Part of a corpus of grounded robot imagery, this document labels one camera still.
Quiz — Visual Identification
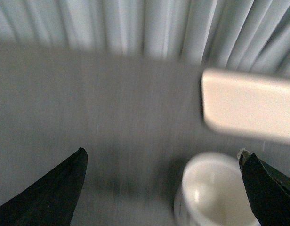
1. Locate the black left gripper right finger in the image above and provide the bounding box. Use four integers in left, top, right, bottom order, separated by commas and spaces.
237, 149, 290, 226

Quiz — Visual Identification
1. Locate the light grey curtain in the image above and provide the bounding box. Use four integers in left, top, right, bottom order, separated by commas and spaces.
0, 0, 290, 77

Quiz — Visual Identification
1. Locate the cream rectangular plate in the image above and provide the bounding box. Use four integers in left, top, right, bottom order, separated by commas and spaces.
201, 68, 290, 144

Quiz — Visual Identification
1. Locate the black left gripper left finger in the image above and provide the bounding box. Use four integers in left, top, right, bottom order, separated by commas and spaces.
0, 148, 88, 226

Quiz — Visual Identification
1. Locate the white smiley face mug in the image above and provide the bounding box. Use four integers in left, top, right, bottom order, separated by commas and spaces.
173, 152, 260, 226

